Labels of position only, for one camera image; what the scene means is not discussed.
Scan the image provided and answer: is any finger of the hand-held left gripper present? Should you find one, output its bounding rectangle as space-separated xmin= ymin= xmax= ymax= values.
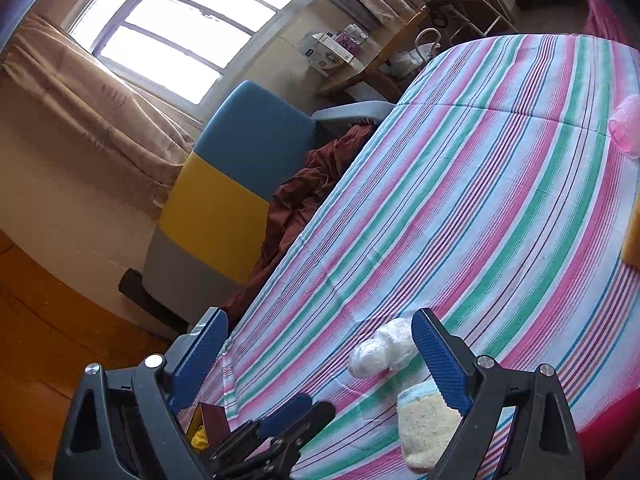
xmin=202 ymin=394 xmax=313 ymax=461
xmin=215 ymin=402 xmax=336 ymax=480

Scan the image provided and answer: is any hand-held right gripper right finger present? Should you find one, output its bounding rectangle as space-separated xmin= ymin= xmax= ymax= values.
xmin=411 ymin=308 xmax=586 ymax=480

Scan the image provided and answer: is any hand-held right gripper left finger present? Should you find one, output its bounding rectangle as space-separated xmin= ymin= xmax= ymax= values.
xmin=52 ymin=306 xmax=229 ymax=480

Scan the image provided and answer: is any white plastic bundle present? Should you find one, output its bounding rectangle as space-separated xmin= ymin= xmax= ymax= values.
xmin=348 ymin=318 xmax=419 ymax=379

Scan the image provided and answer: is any wooden wardrobe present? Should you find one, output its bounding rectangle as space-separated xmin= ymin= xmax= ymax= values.
xmin=0 ymin=230 xmax=176 ymax=480

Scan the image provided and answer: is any grey yellow blue armchair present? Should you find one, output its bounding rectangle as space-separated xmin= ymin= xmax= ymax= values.
xmin=142 ymin=80 xmax=396 ymax=361

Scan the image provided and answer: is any striped tablecloth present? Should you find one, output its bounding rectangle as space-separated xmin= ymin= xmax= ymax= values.
xmin=177 ymin=34 xmax=640 ymax=480

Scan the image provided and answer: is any red cloth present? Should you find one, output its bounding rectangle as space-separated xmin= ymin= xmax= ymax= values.
xmin=575 ymin=0 xmax=640 ymax=50
xmin=575 ymin=400 xmax=640 ymax=480

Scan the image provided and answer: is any maroon cloth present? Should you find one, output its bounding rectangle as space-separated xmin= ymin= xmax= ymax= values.
xmin=220 ymin=122 xmax=376 ymax=321

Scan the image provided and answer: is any yellow orange object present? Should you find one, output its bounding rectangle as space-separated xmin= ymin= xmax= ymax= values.
xmin=622 ymin=220 xmax=640 ymax=268

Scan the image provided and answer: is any wooden side table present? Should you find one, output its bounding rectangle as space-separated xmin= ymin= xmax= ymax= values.
xmin=317 ymin=5 xmax=436 ymax=106

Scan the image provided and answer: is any pink plastic cup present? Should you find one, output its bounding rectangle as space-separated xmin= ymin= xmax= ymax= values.
xmin=608 ymin=95 xmax=640 ymax=158

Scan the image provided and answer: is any white plastic bag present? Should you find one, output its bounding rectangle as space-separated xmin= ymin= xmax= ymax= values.
xmin=390 ymin=52 xmax=427 ymax=77

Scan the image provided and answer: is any white cardboard box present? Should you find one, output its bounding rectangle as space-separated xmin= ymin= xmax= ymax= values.
xmin=297 ymin=32 xmax=362 ymax=77

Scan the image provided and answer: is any small purple box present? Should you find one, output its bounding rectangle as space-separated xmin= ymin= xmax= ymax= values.
xmin=335 ymin=30 xmax=369 ymax=59

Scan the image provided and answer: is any window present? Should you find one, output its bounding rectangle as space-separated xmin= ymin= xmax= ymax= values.
xmin=65 ymin=0 xmax=321 ymax=116

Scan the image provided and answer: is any white cable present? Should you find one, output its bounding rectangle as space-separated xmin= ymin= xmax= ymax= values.
xmin=414 ymin=27 xmax=442 ymax=56

